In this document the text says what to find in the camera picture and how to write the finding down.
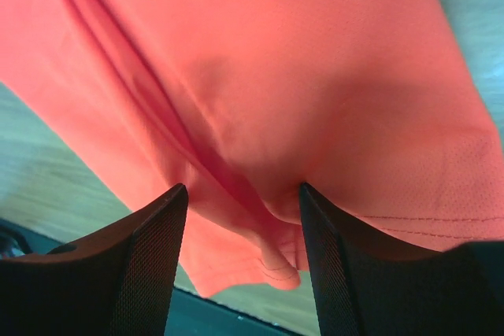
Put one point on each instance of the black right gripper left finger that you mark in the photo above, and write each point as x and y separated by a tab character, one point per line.
115	281

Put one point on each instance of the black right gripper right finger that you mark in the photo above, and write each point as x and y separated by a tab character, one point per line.
366	282

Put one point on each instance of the orange t-shirt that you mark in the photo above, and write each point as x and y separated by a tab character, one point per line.
242	101

